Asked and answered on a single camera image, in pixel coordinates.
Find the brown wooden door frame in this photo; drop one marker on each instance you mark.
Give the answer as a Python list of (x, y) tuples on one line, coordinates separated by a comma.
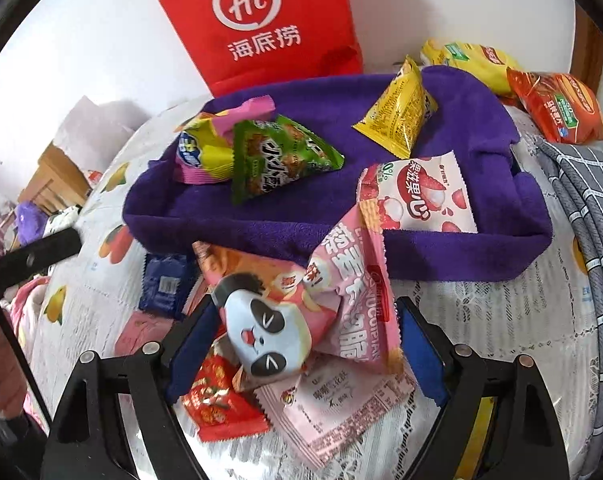
[(589, 45)]

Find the person's left hand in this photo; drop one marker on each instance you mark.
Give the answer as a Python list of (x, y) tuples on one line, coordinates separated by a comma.
[(6, 375)]

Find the grey checked cloth pink star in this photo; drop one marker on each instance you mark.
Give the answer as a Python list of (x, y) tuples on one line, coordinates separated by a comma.
[(596, 210)]

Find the blue snack packet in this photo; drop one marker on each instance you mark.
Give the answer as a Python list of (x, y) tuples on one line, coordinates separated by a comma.
[(166, 285)]

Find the red paper bag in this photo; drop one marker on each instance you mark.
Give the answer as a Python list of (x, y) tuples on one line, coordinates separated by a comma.
[(261, 10)]

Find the wooden furniture frame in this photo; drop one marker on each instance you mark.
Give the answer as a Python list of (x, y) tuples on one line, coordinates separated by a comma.
[(56, 175)]

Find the white plastic bag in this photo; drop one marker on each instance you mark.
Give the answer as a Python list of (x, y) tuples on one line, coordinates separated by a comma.
[(96, 125)]

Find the green snack packet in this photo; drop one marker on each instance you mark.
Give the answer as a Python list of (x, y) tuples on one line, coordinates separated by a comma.
[(276, 160)]

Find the pink panda snack packet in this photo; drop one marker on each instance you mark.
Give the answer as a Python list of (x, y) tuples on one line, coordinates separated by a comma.
[(351, 285)]

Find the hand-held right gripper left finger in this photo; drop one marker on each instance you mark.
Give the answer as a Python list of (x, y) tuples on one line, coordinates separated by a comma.
[(191, 355)]

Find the pale pink labelled snack packet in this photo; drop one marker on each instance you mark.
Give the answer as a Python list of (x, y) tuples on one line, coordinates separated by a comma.
[(331, 405)]

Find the yellow triangular snack packet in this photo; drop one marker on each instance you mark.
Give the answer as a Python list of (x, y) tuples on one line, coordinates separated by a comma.
[(396, 110)]

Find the white strawberry print snack packet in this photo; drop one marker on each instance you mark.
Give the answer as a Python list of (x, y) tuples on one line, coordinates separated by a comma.
[(421, 195)]

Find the purple plush toy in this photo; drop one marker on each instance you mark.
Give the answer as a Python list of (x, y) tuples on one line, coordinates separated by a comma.
[(31, 220)]

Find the purple cloth tray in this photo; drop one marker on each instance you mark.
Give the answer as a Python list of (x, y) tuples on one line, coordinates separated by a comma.
[(291, 200)]

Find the black and white plush toy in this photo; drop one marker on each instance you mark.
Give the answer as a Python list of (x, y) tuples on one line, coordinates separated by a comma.
[(61, 220)]

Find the red snack packet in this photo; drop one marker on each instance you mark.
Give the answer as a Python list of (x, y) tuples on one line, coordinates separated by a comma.
[(216, 400)]

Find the orange chip bag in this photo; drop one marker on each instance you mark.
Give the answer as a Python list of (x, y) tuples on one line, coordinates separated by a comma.
[(561, 105)]

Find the pink and yellow snack packet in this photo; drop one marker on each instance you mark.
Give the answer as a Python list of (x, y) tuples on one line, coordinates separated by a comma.
[(206, 150)]

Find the plain pink snack packet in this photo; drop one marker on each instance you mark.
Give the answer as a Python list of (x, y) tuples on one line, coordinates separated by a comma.
[(141, 335)]

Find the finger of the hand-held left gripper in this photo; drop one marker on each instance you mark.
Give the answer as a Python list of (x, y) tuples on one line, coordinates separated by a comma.
[(31, 260)]

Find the yellow chip bag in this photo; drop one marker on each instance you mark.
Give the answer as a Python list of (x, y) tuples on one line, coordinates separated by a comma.
[(466, 60)]

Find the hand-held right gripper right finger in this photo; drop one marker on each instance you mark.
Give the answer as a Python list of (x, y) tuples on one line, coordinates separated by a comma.
[(421, 350)]

